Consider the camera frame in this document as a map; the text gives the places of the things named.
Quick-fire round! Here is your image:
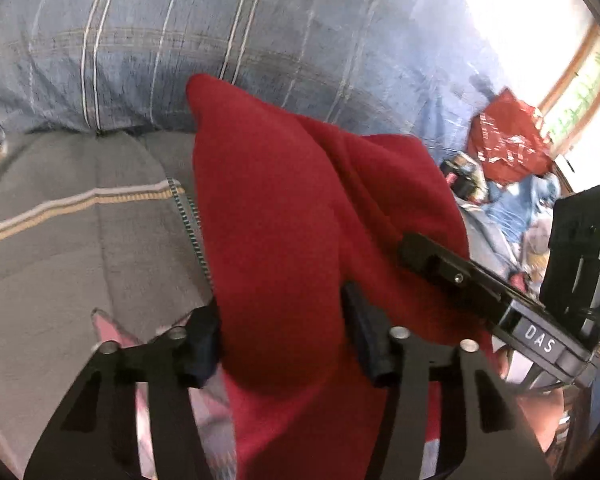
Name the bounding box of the black and red object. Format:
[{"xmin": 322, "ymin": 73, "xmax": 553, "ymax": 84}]
[{"xmin": 439, "ymin": 155, "xmax": 489, "ymax": 202}]

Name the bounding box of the person's right hand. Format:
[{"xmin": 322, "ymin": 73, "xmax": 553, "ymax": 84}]
[{"xmin": 496, "ymin": 349, "xmax": 570, "ymax": 455}]

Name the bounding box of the grey striped bed sheet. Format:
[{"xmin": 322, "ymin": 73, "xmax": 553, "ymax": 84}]
[{"xmin": 0, "ymin": 129, "xmax": 222, "ymax": 478}]

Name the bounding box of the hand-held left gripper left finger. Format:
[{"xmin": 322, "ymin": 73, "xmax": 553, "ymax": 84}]
[{"xmin": 22, "ymin": 302, "xmax": 223, "ymax": 480}]

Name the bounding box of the pile of blue clothes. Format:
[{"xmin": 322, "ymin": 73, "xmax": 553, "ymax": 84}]
[{"xmin": 460, "ymin": 174, "xmax": 563, "ymax": 283}]

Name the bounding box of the red plastic bag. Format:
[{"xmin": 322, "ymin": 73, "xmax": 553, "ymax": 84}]
[{"xmin": 466, "ymin": 87, "xmax": 557, "ymax": 187}]

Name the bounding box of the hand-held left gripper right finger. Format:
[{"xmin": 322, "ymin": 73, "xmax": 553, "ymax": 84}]
[{"xmin": 341, "ymin": 281, "xmax": 554, "ymax": 480}]

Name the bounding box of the wooden window frame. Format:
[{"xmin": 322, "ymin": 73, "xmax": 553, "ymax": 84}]
[{"xmin": 534, "ymin": 24, "xmax": 600, "ymax": 157}]

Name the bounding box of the pink and white cloth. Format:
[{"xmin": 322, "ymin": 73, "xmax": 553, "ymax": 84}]
[{"xmin": 91, "ymin": 307, "xmax": 242, "ymax": 480}]

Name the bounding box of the blue plaid pillow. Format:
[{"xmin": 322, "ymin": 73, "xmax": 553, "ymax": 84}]
[{"xmin": 0, "ymin": 0, "xmax": 512, "ymax": 162}]

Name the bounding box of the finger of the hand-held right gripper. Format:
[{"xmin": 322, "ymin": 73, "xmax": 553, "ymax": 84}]
[{"xmin": 397, "ymin": 232, "xmax": 517, "ymax": 332}]

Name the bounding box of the red garment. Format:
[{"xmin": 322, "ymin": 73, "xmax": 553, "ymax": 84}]
[{"xmin": 186, "ymin": 74, "xmax": 497, "ymax": 480}]

